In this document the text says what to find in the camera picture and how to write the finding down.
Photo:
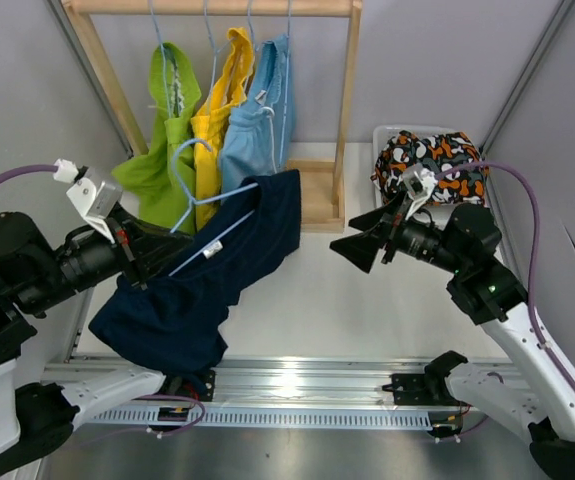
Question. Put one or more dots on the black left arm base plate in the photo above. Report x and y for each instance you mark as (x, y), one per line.
(209, 385)

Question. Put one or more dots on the navy blue shorts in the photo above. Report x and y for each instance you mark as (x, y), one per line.
(172, 325)

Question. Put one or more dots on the light blue shorts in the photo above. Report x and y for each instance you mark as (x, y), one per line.
(246, 149)

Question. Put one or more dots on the orange camouflage patterned shorts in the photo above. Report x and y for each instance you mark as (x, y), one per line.
(442, 160)

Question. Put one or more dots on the slotted cable duct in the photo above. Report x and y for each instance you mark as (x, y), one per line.
(380, 418)

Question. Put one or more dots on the blue hanger of yellow shorts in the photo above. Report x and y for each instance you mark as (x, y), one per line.
(216, 50)

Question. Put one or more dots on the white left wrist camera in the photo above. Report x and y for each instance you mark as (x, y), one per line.
(92, 194)

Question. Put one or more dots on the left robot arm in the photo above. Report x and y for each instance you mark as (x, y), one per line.
(36, 419)

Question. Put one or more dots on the wooden clothes rack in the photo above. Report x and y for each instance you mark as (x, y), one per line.
(323, 192)

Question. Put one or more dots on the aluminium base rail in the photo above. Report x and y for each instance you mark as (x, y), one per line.
(292, 381)

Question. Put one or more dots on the blue hanger of green shorts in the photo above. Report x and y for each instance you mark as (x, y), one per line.
(160, 61)

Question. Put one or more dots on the blue hanger of navy shorts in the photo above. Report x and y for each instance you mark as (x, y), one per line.
(202, 200)

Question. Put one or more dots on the yellow shorts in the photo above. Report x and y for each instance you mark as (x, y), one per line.
(211, 120)

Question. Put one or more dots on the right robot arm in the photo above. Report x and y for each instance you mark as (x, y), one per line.
(492, 297)

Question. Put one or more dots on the blue hanger of light shorts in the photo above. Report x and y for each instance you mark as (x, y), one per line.
(251, 27)

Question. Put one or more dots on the blue hanger of camouflage shorts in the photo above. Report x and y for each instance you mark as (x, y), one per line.
(279, 105)

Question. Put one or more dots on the lime green shorts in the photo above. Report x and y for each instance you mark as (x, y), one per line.
(149, 176)

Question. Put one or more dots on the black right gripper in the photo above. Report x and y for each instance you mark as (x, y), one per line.
(386, 225)

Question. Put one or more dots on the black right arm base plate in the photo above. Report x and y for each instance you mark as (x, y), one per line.
(415, 389)

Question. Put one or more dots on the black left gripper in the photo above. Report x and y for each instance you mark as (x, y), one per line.
(145, 249)

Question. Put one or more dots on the white plastic basket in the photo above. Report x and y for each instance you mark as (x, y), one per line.
(378, 145)

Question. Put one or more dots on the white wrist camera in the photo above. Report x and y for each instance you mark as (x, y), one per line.
(92, 194)
(419, 183)

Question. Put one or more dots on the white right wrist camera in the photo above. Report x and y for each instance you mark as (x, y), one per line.
(419, 183)

